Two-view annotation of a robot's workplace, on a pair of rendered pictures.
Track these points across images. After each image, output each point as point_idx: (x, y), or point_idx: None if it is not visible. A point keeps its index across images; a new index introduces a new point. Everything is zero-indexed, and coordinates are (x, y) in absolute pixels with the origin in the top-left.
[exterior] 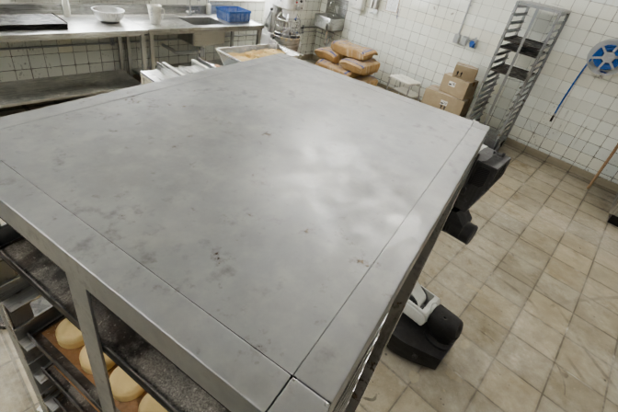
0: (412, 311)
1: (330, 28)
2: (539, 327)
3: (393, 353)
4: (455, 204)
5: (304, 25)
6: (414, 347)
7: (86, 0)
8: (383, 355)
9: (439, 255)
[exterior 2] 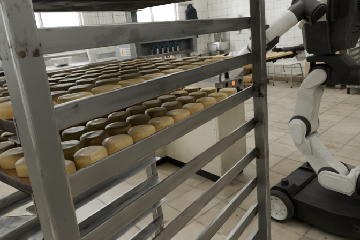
0: (336, 181)
1: (220, 49)
2: None
3: (333, 237)
4: (333, 46)
5: (201, 53)
6: (351, 216)
7: (49, 58)
8: (323, 239)
9: (357, 160)
